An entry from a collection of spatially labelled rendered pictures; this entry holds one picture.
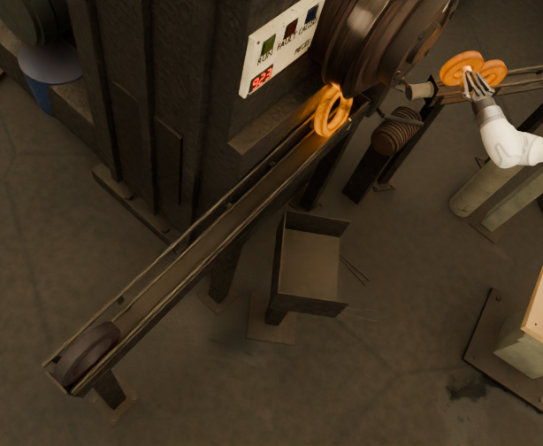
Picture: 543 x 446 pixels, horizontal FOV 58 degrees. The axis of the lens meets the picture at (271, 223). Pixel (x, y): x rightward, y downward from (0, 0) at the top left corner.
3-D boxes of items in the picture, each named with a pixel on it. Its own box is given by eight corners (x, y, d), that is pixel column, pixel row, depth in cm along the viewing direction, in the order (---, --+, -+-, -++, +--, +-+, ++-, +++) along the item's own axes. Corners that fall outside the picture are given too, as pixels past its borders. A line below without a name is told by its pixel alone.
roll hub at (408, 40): (363, 96, 137) (405, 12, 113) (413, 49, 150) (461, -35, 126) (378, 107, 136) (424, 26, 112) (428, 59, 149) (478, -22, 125)
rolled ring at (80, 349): (115, 322, 117) (105, 312, 118) (51, 382, 110) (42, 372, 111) (126, 336, 134) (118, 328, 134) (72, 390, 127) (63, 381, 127)
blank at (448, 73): (449, 52, 172) (453, 60, 171) (489, 47, 175) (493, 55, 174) (432, 81, 186) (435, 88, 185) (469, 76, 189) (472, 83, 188)
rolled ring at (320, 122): (350, 73, 155) (341, 69, 157) (317, 117, 152) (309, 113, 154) (356, 108, 172) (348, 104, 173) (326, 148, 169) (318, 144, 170)
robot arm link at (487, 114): (495, 131, 175) (489, 118, 177) (511, 116, 167) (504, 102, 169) (474, 134, 172) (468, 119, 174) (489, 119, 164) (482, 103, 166)
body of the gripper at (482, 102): (470, 119, 174) (460, 97, 177) (490, 117, 176) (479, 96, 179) (482, 106, 167) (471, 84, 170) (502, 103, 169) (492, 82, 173)
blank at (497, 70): (470, 65, 182) (474, 71, 181) (510, 54, 183) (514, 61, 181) (458, 91, 196) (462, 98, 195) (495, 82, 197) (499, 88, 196)
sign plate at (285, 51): (238, 94, 118) (248, 35, 103) (303, 44, 130) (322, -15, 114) (245, 100, 118) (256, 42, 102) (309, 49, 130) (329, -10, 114)
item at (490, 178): (444, 206, 247) (506, 146, 202) (455, 192, 253) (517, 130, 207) (463, 221, 245) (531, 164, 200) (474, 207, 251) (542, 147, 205)
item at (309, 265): (243, 351, 196) (277, 293, 133) (250, 289, 209) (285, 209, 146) (293, 358, 199) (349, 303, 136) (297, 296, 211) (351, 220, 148)
